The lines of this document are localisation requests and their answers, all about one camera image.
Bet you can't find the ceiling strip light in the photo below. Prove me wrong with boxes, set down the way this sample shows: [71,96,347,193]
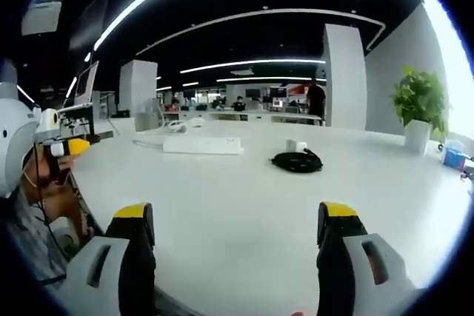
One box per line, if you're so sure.
[178,58,327,75]

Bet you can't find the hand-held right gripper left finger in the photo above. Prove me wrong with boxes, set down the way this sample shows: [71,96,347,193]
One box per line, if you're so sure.
[64,202,157,316]

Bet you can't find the person's grey clothing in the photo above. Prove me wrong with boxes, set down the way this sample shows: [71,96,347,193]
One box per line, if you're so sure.
[0,188,73,289]

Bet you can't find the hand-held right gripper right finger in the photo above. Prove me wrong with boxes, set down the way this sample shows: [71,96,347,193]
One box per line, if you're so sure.
[316,201,420,316]

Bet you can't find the black device cable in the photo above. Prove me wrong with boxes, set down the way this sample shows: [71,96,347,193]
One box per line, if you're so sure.
[33,144,62,254]

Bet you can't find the white power strip cable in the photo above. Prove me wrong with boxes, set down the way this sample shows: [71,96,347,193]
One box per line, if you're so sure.
[132,138,166,151]

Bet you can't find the blue box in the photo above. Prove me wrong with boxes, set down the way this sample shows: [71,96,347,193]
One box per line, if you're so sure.
[441,144,468,172]

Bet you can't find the white adapter with cable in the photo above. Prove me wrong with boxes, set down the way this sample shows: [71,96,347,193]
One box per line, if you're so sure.
[158,121,189,135]

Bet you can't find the black coiled cable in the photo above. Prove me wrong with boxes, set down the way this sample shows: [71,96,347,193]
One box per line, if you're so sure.
[269,148,324,173]

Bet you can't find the person's head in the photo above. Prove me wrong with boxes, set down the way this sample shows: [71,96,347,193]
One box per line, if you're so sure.
[20,145,75,198]

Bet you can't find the dark equipment stand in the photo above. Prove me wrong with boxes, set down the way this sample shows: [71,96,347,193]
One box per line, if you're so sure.
[56,102,114,146]

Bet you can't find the white desk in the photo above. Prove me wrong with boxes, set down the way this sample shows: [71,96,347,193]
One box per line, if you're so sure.
[68,116,474,316]

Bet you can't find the clear plastic container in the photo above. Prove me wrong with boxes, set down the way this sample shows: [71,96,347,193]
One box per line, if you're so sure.
[134,98,164,132]

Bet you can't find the white head-worn device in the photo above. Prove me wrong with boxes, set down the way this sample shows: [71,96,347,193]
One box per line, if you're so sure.
[0,81,39,199]

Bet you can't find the green potted plant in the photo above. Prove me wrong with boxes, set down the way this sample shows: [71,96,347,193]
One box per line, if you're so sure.
[391,65,452,157]

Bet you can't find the white charger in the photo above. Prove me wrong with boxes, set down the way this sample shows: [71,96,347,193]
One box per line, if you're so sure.
[285,138,309,153]

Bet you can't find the ceiling mounted unit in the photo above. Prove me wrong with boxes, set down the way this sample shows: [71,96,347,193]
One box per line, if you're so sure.
[21,0,63,36]

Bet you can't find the white power strip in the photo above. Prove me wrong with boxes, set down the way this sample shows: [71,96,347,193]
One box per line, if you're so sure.
[162,135,244,155]

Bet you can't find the background white counter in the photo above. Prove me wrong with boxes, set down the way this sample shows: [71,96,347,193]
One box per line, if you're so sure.
[162,107,325,127]

